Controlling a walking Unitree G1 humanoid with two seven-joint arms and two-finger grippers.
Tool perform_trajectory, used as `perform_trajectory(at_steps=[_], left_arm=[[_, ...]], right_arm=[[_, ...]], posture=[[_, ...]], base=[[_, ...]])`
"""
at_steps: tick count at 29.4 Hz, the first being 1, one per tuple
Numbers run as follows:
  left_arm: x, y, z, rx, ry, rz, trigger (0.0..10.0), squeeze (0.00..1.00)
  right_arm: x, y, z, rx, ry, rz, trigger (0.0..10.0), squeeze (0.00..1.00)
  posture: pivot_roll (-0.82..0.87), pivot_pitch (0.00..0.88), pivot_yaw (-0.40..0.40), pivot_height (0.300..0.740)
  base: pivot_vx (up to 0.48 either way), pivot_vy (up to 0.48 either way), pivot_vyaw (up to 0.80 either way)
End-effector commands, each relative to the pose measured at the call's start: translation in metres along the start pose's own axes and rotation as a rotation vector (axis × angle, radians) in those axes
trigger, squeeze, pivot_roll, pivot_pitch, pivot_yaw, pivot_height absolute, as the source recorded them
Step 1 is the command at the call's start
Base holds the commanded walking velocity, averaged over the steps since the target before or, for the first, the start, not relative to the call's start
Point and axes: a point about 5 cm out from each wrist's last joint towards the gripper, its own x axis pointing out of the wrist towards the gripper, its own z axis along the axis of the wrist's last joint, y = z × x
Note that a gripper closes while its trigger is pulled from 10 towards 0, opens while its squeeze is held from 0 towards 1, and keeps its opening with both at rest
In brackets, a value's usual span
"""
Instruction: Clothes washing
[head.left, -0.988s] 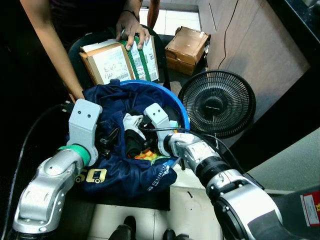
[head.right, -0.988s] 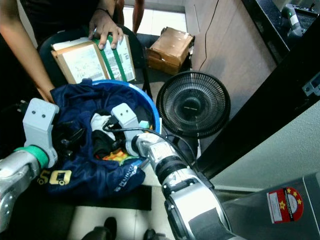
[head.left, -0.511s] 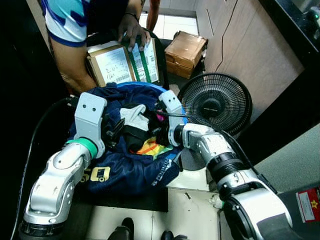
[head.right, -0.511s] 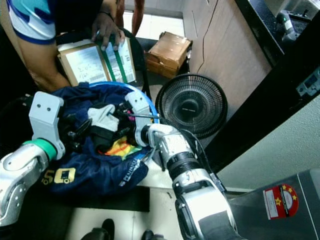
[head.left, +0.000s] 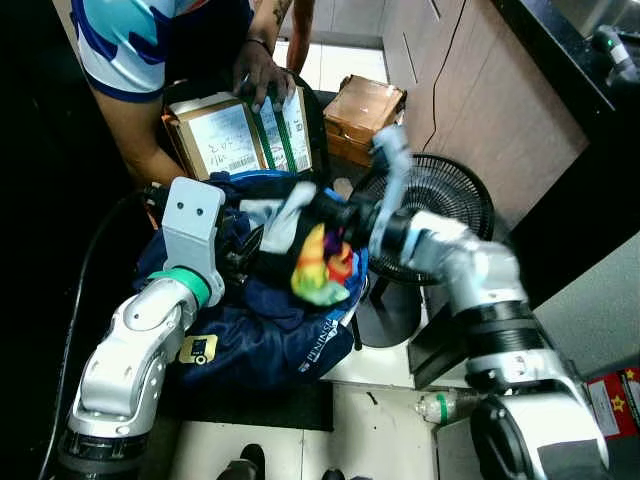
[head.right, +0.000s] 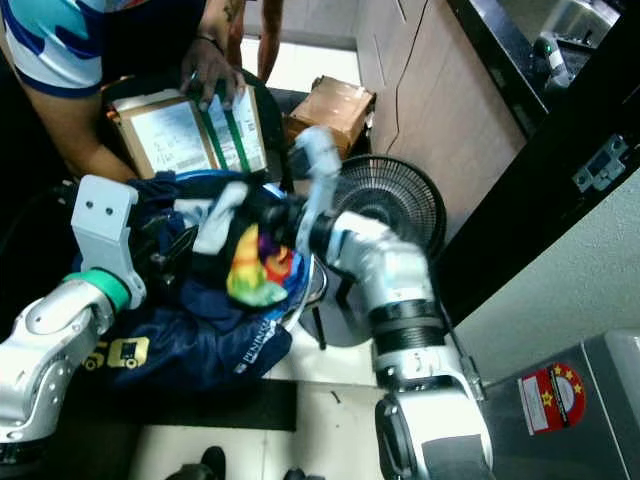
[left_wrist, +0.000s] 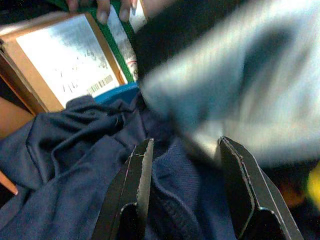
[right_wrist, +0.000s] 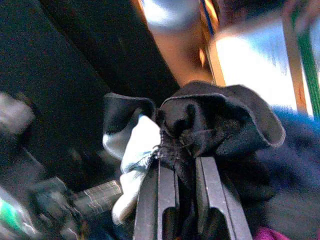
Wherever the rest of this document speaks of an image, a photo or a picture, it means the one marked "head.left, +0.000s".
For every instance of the rainbow coloured cloth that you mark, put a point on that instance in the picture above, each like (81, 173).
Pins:
(318, 270)

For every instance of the person's bare forearm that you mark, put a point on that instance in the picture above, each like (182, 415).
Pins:
(130, 135)

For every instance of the faucet with green light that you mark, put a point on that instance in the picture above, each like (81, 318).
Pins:
(612, 50)

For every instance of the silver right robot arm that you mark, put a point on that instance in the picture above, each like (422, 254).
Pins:
(500, 320)

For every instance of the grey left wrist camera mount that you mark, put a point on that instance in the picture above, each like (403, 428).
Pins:
(192, 225)

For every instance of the person's hand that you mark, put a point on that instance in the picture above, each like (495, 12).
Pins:
(262, 75)

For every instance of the black floor fan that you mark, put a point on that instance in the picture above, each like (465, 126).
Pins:
(440, 205)

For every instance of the clear plastic bottle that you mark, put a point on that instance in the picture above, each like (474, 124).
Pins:
(450, 405)

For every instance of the small brown cardboard box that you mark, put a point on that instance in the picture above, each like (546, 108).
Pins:
(365, 115)

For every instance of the wooden cabinet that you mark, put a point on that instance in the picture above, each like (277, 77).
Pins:
(480, 100)

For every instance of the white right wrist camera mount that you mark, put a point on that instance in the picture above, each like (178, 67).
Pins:
(392, 165)

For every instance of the person's torso in patterned shirt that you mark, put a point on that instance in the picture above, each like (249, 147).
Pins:
(150, 40)

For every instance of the person's tattooed forearm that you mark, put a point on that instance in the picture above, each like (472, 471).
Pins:
(268, 20)

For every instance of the red star sticker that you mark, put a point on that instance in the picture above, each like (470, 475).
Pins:
(618, 400)

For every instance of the white cloth piece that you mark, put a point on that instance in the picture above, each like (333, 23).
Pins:
(290, 215)

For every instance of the labelled cardboard box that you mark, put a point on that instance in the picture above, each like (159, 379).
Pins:
(235, 135)

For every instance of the black robot foot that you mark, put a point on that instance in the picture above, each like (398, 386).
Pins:
(245, 465)

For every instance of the navy blue garment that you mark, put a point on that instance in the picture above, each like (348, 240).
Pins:
(265, 335)

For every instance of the person's thin forearm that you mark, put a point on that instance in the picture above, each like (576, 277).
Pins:
(300, 35)

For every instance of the black countertop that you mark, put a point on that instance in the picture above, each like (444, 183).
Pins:
(580, 150)

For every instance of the grey washing machine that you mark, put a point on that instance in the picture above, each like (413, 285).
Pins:
(625, 445)

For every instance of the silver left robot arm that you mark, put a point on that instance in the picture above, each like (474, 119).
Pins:
(130, 350)

